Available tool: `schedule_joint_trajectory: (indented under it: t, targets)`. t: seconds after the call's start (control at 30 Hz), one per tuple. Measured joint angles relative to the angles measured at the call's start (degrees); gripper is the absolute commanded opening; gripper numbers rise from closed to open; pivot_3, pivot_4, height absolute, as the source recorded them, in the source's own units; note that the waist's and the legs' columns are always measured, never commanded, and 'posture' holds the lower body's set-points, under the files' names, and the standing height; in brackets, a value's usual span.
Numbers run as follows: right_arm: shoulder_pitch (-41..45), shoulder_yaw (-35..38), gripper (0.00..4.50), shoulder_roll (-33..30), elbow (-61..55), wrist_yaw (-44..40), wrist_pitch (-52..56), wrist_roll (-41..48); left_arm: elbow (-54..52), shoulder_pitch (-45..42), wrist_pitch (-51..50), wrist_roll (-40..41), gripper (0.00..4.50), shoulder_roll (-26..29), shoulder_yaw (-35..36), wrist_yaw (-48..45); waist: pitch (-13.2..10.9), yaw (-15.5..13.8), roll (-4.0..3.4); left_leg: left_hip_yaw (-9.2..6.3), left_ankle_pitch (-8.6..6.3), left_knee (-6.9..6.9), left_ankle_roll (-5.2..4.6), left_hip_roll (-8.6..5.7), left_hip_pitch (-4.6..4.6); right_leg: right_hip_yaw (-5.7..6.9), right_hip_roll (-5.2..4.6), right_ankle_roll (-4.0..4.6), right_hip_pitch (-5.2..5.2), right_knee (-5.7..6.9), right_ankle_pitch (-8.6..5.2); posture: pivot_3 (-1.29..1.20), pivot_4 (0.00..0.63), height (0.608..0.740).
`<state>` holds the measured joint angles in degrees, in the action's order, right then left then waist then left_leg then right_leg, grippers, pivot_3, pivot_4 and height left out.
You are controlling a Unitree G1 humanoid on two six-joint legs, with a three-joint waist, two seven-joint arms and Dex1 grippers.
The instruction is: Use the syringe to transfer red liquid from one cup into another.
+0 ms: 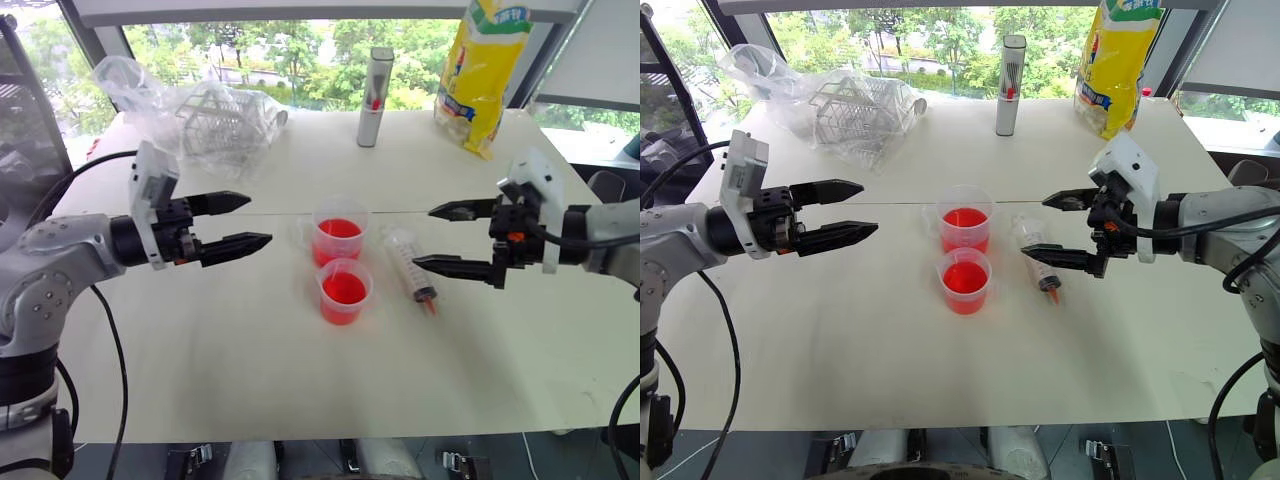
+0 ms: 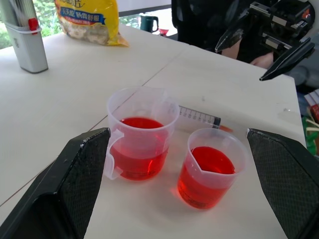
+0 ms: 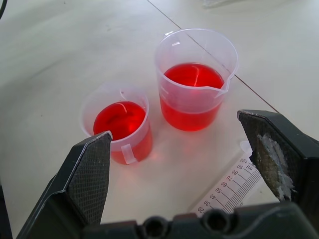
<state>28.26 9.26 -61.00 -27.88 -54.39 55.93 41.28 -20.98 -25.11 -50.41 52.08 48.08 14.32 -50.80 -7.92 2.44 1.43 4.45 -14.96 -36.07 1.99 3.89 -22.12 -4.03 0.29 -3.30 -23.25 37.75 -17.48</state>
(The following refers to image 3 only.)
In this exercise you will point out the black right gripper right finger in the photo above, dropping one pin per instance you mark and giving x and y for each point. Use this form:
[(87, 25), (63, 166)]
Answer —
[(281, 154)]

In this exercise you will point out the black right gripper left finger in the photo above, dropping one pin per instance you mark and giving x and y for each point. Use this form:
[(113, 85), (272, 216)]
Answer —
[(84, 179)]

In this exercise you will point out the large clear plastic beaker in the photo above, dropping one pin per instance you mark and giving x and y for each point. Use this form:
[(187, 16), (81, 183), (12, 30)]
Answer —
[(197, 82)]

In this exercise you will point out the small clear plastic beaker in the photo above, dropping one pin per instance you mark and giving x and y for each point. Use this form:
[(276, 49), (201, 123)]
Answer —
[(124, 122)]

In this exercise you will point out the clear graduated cylinder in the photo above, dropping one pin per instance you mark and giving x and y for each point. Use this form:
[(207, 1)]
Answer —
[(231, 185)]

